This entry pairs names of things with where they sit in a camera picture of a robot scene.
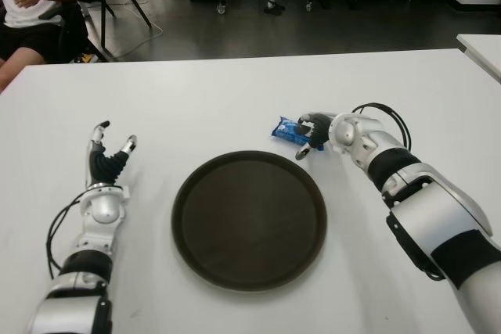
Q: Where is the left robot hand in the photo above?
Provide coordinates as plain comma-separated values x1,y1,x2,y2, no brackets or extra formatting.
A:
84,120,138,189

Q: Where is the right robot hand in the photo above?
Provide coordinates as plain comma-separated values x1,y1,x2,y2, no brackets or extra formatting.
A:
294,111,338,162

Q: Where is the blue Oreo cookie pack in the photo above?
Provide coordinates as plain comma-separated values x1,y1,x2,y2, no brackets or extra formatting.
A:
270,115,326,152

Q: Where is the round dark brown tray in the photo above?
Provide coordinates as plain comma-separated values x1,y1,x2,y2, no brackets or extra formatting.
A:
171,149,328,293

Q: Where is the black office chair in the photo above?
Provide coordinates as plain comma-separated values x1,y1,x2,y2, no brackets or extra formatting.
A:
38,1,106,63

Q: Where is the white side table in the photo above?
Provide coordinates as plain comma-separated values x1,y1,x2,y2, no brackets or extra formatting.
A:
456,34,501,84

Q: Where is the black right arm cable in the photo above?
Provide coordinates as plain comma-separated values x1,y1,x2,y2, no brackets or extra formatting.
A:
351,102,412,151

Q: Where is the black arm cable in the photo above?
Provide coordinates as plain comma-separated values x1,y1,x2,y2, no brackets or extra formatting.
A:
351,102,412,151
45,199,85,278

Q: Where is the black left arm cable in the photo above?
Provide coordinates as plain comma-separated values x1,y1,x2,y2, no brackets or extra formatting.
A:
45,199,85,278

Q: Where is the white floor cable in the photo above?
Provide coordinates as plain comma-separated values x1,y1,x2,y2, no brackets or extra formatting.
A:
109,0,185,61

